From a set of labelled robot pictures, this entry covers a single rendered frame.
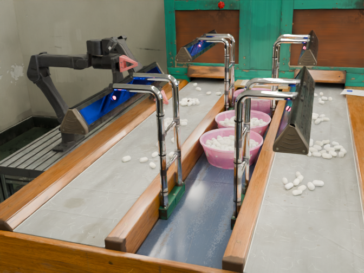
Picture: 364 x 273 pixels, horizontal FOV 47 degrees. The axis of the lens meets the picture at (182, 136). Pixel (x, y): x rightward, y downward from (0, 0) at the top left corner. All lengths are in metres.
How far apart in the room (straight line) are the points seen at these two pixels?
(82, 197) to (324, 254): 0.78
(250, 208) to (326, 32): 1.61
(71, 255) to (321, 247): 0.68
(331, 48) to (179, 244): 1.75
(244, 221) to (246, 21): 1.69
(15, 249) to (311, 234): 0.85
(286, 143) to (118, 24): 3.02
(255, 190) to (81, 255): 0.58
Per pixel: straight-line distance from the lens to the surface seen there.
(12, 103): 4.32
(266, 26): 2.70
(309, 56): 1.90
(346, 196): 1.47
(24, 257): 1.35
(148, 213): 1.31
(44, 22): 4.23
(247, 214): 1.26
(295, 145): 0.97
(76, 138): 2.15
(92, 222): 1.31
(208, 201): 1.50
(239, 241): 1.15
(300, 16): 2.68
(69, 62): 1.95
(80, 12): 4.00
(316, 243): 1.22
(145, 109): 2.22
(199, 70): 2.77
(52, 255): 1.28
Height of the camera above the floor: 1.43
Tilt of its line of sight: 21 degrees down
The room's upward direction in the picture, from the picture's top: 2 degrees counter-clockwise
